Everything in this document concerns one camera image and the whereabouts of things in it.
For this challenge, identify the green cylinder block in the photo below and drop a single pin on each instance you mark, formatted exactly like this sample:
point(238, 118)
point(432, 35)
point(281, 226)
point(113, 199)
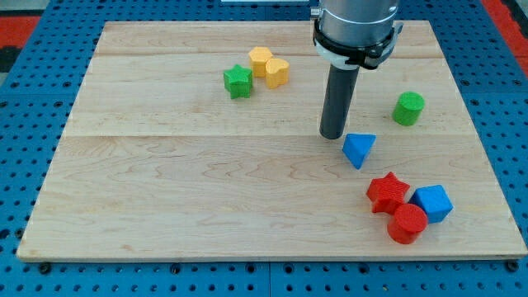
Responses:
point(408, 108)

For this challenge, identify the blue perforated table plate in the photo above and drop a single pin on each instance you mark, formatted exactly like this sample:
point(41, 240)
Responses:
point(39, 90)

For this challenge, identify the blue triangle block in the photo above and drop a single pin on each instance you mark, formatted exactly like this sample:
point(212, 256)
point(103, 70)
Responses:
point(357, 147)

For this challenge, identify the yellow heart block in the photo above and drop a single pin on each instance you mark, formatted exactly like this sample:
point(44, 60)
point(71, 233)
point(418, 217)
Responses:
point(277, 72)

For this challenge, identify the green star block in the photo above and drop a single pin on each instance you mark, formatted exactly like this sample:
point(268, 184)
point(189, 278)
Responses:
point(238, 81)

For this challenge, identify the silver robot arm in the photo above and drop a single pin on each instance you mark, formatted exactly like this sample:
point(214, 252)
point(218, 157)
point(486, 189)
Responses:
point(356, 33)

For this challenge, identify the yellow hexagon block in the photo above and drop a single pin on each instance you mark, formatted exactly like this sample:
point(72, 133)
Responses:
point(258, 57)

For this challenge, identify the red cylinder block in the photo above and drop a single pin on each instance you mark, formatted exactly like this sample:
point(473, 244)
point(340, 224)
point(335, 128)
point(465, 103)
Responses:
point(407, 223)

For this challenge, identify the red star block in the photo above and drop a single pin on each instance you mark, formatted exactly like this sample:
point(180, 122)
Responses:
point(387, 193)

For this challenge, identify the light wooden board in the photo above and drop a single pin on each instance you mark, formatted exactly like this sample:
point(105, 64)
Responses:
point(158, 164)

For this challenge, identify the blue cube block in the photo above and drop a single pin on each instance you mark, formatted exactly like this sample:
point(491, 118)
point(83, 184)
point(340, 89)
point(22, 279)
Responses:
point(434, 201)

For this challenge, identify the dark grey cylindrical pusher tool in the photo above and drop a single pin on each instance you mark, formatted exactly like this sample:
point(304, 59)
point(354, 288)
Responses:
point(339, 91)

